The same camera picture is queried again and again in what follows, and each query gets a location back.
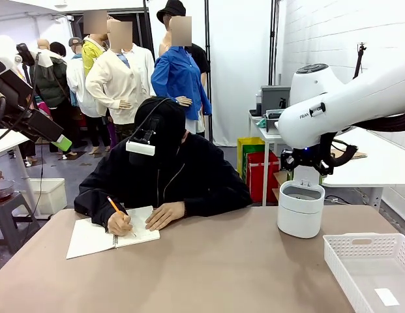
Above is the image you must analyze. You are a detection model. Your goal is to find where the mannequin in blue shirt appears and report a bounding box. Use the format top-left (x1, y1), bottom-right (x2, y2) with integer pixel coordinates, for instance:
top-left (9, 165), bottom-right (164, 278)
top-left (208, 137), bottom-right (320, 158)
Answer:
top-left (151, 16), bottom-right (213, 136)

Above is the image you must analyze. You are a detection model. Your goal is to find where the person's right hand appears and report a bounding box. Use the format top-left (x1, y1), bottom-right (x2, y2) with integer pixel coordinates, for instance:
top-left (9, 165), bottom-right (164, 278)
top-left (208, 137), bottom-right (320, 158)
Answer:
top-left (106, 213), bottom-right (134, 237)

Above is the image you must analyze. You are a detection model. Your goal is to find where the black tripod with camera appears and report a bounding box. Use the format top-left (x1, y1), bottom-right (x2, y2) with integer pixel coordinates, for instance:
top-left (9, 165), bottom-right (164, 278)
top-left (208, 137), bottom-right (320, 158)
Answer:
top-left (352, 41), bottom-right (368, 81)

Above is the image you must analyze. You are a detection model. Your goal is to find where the white perforated plastic basket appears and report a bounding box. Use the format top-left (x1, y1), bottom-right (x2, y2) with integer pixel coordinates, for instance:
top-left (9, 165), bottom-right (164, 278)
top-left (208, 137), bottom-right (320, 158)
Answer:
top-left (322, 232), bottom-right (405, 313)

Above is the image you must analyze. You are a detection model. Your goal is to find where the white floor cable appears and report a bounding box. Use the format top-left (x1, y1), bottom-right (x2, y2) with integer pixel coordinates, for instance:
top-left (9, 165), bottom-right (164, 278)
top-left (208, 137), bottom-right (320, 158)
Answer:
top-left (323, 194), bottom-right (353, 206)

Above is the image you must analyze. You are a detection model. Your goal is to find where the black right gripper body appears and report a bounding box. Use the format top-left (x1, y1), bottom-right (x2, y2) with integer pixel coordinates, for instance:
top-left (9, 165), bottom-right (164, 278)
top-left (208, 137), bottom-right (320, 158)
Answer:
top-left (291, 147), bottom-right (325, 168)

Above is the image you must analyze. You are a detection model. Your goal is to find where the brown cardboard sheet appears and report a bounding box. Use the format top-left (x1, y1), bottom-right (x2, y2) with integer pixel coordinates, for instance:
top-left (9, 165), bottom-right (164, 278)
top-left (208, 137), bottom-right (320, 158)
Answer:
top-left (329, 147), bottom-right (369, 161)

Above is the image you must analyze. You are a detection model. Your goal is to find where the person's left forearm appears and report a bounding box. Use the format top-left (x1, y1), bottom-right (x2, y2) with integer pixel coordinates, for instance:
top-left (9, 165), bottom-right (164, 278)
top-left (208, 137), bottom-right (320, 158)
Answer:
top-left (184, 192), bottom-right (254, 218)

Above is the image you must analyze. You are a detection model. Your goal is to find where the white storage box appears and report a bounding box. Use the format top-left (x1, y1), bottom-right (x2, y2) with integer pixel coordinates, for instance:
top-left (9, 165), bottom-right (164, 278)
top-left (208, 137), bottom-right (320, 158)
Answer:
top-left (18, 177), bottom-right (68, 216)

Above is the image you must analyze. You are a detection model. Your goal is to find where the person in black jacket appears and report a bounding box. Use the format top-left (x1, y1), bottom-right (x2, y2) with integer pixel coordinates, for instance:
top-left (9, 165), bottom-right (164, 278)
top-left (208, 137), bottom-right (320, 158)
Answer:
top-left (74, 132), bottom-right (254, 229)

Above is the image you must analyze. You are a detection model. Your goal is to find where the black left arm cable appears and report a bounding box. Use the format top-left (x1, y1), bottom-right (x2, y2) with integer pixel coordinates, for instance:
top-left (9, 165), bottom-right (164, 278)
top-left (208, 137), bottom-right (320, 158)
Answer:
top-left (0, 52), bottom-right (42, 145)

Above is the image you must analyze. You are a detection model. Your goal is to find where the white photo backdrop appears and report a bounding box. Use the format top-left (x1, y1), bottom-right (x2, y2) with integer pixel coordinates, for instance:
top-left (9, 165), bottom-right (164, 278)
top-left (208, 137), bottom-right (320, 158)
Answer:
top-left (148, 0), bottom-right (288, 147)

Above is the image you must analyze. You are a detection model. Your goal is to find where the white side table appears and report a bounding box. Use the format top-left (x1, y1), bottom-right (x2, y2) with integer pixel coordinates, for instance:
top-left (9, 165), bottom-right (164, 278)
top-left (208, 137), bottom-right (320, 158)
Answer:
top-left (0, 128), bottom-right (42, 219)

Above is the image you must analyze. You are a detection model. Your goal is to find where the magenta bag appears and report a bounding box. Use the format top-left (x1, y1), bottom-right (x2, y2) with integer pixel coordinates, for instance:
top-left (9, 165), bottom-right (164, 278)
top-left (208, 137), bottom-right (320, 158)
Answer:
top-left (70, 112), bottom-right (88, 132)

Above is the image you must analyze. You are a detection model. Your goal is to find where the grey box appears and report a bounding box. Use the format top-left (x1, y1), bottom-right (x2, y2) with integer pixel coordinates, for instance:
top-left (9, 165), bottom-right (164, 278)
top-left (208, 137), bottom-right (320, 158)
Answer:
top-left (260, 85), bottom-right (292, 117)

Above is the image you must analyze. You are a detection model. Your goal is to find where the yellow green bag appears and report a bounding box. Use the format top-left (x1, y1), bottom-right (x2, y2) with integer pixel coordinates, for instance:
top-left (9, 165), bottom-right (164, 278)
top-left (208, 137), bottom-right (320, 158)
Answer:
top-left (237, 136), bottom-right (267, 181)

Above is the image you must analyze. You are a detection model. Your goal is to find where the glass bowl with red contents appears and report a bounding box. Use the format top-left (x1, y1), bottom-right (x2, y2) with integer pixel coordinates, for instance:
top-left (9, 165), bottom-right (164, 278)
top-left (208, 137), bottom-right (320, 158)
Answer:
top-left (0, 178), bottom-right (17, 203)

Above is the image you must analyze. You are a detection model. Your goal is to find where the grey tray with green items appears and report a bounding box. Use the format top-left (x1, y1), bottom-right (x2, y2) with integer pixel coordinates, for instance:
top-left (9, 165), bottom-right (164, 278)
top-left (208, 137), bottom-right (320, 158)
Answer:
top-left (265, 108), bottom-right (285, 133)

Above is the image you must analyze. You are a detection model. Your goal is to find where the person's left hand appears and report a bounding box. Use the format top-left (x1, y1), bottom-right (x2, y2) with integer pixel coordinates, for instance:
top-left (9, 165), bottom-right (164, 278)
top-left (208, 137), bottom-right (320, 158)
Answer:
top-left (144, 201), bottom-right (185, 233)

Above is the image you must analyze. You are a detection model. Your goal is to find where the white spiral notebook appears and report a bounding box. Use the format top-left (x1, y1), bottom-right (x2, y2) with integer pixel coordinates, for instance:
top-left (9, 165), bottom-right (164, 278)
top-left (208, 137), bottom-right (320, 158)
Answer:
top-left (65, 205), bottom-right (161, 260)

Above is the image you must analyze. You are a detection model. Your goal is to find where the mannequin in cream cardigan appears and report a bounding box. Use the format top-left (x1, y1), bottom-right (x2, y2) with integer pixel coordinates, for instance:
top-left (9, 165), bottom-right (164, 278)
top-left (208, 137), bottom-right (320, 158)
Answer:
top-left (85, 19), bottom-right (157, 145)

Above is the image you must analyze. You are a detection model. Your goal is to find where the small white table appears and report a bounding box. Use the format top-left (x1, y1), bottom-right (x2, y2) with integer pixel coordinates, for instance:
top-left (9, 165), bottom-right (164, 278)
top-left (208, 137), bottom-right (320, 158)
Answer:
top-left (248, 112), bottom-right (282, 207)

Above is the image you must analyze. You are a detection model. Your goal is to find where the large white table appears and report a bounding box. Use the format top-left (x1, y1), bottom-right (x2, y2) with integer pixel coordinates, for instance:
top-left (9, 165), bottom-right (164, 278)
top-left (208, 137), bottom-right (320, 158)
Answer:
top-left (320, 126), bottom-right (405, 213)

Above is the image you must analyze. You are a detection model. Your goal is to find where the black right arm cable sleeve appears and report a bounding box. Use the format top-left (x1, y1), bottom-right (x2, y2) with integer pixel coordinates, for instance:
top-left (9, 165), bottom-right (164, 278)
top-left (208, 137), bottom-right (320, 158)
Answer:
top-left (316, 110), bottom-right (405, 168)

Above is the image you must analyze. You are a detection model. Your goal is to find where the mannequin in white shirt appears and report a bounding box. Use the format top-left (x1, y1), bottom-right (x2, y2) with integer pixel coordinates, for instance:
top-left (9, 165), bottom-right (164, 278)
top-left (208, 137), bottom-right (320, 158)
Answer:
top-left (65, 37), bottom-right (104, 156)

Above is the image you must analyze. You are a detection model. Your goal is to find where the grey plastic stool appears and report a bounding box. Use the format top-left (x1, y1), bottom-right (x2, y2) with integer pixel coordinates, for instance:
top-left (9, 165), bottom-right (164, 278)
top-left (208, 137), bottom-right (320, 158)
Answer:
top-left (0, 191), bottom-right (40, 256)

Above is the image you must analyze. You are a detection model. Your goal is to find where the white round trash bin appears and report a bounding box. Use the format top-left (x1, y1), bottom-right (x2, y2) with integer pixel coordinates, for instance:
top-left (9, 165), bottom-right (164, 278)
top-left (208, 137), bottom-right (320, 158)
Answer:
top-left (277, 164), bottom-right (326, 239)

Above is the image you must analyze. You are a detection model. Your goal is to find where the orange pencil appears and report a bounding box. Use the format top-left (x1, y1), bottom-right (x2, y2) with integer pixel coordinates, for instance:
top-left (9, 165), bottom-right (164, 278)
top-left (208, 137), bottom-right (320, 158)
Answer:
top-left (106, 196), bottom-right (138, 237)

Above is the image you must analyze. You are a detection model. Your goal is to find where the mannequin with black hat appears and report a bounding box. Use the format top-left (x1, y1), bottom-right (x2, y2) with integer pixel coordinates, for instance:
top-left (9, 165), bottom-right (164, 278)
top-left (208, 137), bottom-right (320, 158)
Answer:
top-left (156, 0), bottom-right (211, 89)

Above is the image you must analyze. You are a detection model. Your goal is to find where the mannequin in yellow jacket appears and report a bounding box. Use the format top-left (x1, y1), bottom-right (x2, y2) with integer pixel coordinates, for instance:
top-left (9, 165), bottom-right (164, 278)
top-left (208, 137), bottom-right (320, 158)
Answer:
top-left (81, 9), bottom-right (109, 78)

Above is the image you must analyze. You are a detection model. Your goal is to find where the white head-mounted camera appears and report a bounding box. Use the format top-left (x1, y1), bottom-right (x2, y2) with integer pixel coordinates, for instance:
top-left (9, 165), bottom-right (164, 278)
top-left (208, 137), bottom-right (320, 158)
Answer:
top-left (125, 127), bottom-right (157, 157)

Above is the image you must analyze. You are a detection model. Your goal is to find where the black-haired background person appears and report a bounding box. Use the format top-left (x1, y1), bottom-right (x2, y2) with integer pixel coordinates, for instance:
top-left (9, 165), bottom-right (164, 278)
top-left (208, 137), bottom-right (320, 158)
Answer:
top-left (49, 41), bottom-right (67, 61)

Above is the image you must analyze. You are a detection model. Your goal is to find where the black baseball cap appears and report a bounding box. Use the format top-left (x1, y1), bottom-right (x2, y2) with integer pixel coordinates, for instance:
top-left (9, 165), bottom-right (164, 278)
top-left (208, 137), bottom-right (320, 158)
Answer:
top-left (128, 96), bottom-right (187, 168)

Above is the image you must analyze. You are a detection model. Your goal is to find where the black light stand pole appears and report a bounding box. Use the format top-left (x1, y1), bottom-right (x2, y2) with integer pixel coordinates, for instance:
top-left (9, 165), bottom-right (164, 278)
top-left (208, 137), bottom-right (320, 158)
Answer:
top-left (203, 0), bottom-right (213, 145)
top-left (268, 0), bottom-right (278, 87)

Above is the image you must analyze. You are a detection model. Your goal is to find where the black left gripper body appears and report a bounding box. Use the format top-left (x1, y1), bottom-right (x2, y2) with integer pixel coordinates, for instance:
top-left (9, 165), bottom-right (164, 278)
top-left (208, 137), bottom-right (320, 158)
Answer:
top-left (0, 69), bottom-right (65, 143)

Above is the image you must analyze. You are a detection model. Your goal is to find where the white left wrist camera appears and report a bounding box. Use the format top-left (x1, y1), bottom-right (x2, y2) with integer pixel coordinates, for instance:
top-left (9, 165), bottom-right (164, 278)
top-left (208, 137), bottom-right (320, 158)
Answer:
top-left (16, 42), bottom-right (55, 68)

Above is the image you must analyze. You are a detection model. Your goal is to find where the person's right forearm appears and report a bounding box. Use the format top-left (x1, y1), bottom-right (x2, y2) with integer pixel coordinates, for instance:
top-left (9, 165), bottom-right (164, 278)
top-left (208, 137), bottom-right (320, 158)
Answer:
top-left (74, 192), bottom-right (128, 230)

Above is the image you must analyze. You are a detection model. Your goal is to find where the mannequin in dark puffer jacket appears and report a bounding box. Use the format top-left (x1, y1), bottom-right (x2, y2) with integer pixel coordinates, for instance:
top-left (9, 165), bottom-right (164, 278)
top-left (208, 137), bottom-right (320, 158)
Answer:
top-left (29, 38), bottom-right (80, 156)

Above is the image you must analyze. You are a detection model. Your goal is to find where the red bag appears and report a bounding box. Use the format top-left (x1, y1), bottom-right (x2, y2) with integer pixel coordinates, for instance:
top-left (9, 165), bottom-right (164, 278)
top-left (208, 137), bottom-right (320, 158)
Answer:
top-left (246, 151), bottom-right (282, 207)

